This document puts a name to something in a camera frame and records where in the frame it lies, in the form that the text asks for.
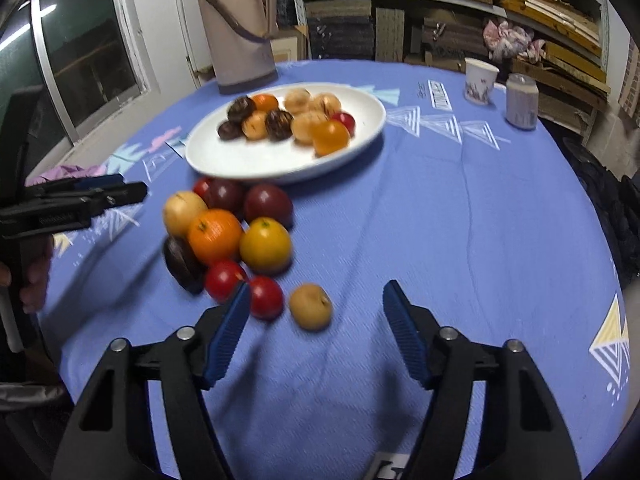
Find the large tan passion fruit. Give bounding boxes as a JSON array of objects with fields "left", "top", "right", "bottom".
[{"left": 163, "top": 191, "right": 207, "bottom": 237}]

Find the large orange tangerine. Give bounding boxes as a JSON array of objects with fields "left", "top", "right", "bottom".
[{"left": 186, "top": 209, "right": 244, "bottom": 266}]

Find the small orange tangerine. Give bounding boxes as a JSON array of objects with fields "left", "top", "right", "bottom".
[{"left": 250, "top": 93, "right": 280, "bottom": 113}]

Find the tan speckled fruit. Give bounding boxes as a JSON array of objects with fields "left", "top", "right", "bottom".
[{"left": 307, "top": 92, "right": 342, "bottom": 117}]

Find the red cherry tomato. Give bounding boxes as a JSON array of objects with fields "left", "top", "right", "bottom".
[{"left": 331, "top": 112, "right": 356, "bottom": 138}]

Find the dark water chestnut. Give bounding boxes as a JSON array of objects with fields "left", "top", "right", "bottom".
[{"left": 217, "top": 120, "right": 244, "bottom": 141}]

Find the tan round fruit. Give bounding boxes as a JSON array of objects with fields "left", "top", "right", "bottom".
[{"left": 242, "top": 110, "right": 268, "bottom": 141}]

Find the large dark mangosteen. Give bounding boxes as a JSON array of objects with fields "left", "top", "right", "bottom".
[{"left": 266, "top": 108, "right": 294, "bottom": 142}]

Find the pale tan fruit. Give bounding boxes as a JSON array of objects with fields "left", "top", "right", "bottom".
[{"left": 283, "top": 88, "right": 311, "bottom": 115}]

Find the person's left hand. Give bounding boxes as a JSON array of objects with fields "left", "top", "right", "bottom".
[{"left": 20, "top": 236, "right": 54, "bottom": 314}]

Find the purple cloth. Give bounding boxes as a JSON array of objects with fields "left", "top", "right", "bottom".
[{"left": 26, "top": 164, "right": 106, "bottom": 186}]

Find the red tomato near plate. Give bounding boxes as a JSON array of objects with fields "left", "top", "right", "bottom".
[{"left": 192, "top": 177, "right": 214, "bottom": 200}]

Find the dark purple plum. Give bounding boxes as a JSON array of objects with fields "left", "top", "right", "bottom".
[
  {"left": 243, "top": 183, "right": 294, "bottom": 229},
  {"left": 204, "top": 178, "right": 247, "bottom": 221}
]

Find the white oval plate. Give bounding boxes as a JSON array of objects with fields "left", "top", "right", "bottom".
[{"left": 184, "top": 82, "right": 386, "bottom": 183}]

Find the yellow orange citrus fruit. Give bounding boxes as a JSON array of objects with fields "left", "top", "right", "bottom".
[{"left": 240, "top": 217, "right": 293, "bottom": 275}]

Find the blue patterned tablecloth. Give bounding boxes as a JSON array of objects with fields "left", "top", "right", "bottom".
[{"left": 24, "top": 58, "right": 633, "bottom": 480}]

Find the beige thermos jug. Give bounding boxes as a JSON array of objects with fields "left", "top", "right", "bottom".
[{"left": 198, "top": 0, "right": 278, "bottom": 94}]

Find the small tan longan fruit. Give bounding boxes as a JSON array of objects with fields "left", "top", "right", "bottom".
[{"left": 288, "top": 283, "right": 333, "bottom": 332}]

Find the grey drink can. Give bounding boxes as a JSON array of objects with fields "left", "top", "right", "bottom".
[{"left": 506, "top": 73, "right": 539, "bottom": 131}]

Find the white paper cup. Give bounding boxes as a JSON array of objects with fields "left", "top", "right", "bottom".
[{"left": 464, "top": 58, "right": 499, "bottom": 105}]

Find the pink crumpled cloth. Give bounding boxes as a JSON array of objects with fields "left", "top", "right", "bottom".
[{"left": 483, "top": 20, "right": 546, "bottom": 64}]

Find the shelf with stacked boards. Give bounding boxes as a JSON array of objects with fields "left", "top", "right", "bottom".
[{"left": 284, "top": 0, "right": 611, "bottom": 133}]

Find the window with metal frame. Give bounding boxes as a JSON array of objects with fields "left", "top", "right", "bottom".
[{"left": 1, "top": 0, "right": 145, "bottom": 145}]

